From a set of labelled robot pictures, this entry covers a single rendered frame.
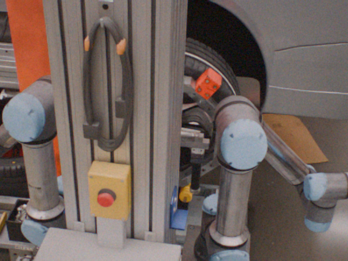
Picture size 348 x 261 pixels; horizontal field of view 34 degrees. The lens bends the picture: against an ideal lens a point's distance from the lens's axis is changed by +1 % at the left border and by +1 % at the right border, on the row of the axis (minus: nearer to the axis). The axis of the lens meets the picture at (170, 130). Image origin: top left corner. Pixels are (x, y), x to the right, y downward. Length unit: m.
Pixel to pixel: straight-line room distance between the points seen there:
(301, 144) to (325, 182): 2.28
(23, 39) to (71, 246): 0.99
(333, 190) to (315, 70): 1.13
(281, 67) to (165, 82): 1.57
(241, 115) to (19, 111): 0.57
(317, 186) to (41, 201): 0.80
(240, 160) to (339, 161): 2.43
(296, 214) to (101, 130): 2.27
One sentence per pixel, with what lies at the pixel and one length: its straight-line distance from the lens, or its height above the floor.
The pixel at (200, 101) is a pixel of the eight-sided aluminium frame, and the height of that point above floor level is 1.04.
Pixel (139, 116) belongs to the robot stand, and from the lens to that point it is 1.21.
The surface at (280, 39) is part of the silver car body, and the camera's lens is 2.61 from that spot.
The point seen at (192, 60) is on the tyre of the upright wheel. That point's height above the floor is 1.16.
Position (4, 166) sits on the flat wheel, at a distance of 2.88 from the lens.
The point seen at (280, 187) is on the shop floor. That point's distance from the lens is 3.54.
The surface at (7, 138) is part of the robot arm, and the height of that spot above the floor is 1.19.
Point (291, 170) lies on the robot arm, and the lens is 1.74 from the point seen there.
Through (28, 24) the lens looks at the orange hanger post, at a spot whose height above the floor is 1.37.
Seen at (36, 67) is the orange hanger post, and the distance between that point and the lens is 2.24.
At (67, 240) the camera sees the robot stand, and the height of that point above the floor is 1.23.
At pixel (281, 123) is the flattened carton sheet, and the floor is 0.01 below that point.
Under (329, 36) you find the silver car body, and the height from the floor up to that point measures 1.18.
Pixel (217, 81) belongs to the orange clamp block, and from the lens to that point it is 2.25.
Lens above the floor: 2.27
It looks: 35 degrees down
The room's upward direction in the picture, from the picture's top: 2 degrees clockwise
